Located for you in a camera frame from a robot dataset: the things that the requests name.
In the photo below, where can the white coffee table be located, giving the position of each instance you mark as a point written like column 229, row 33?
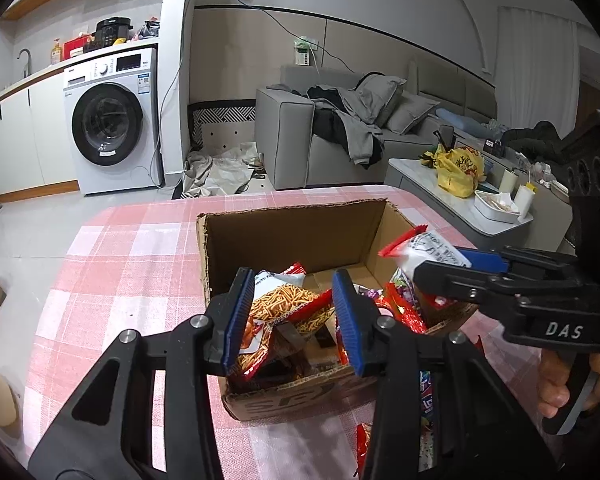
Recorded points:
column 420, row 180

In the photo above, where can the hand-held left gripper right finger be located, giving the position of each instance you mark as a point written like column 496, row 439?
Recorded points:
column 350, row 325

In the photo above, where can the red triangular chips bag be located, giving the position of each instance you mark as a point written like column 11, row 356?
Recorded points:
column 365, row 450

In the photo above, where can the black jacket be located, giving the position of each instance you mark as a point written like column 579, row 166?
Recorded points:
column 535, row 140

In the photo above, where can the white cup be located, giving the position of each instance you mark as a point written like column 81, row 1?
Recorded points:
column 506, row 181

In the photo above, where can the grey cushion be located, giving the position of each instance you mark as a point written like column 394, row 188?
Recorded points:
column 410, row 112

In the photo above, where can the grey sofa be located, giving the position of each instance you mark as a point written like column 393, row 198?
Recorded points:
column 285, row 145

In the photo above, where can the brown cardboard box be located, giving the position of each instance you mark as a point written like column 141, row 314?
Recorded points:
column 290, row 235

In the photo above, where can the yellow detergent bottle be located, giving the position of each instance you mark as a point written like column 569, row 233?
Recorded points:
column 56, row 52

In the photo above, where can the white base cabinets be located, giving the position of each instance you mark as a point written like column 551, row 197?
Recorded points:
column 20, row 140

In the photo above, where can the white bottle yellow cap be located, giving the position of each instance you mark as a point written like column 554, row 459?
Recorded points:
column 525, row 202

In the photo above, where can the white red-edged snack packet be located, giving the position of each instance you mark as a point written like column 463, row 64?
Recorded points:
column 425, row 247

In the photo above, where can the red cookie packet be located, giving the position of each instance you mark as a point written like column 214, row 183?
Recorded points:
column 402, row 317

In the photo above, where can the wall socket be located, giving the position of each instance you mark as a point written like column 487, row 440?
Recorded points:
column 304, row 50

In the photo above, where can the stick snack packet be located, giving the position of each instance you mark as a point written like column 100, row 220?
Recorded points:
column 285, row 305

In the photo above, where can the black pressure cooker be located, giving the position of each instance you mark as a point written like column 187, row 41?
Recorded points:
column 111, row 35

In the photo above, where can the white curtain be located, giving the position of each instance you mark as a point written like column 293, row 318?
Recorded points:
column 535, row 70

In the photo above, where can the white washing machine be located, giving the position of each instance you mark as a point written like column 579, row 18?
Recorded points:
column 110, row 125

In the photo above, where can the black white patterned panel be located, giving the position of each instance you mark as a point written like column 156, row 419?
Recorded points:
column 225, row 115

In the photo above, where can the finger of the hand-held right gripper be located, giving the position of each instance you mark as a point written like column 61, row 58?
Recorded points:
column 485, row 260
column 450, row 280

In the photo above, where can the black clothing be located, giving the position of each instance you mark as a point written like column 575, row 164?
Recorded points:
column 325, row 120

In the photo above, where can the purple cartoon candy bag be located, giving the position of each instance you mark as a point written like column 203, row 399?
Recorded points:
column 407, row 287

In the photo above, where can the grey jacket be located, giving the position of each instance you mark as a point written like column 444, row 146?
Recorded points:
column 365, row 125

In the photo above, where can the person's right hand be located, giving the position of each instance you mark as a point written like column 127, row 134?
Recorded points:
column 550, row 385

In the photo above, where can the white crumpled cloth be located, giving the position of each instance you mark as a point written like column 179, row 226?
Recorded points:
column 220, row 170

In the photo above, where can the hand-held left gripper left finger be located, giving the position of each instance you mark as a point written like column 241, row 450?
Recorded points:
column 237, row 320

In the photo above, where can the yellow plastic bag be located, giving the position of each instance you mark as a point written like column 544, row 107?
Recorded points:
column 457, row 175

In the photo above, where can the kitchen faucet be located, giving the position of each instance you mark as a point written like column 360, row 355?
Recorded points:
column 26, row 60

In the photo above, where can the red box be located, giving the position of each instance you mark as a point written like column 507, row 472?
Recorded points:
column 75, row 48

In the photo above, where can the white food container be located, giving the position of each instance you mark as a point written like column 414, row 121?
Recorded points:
column 495, row 207

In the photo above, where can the blue pillow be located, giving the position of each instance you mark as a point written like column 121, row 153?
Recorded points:
column 462, row 124

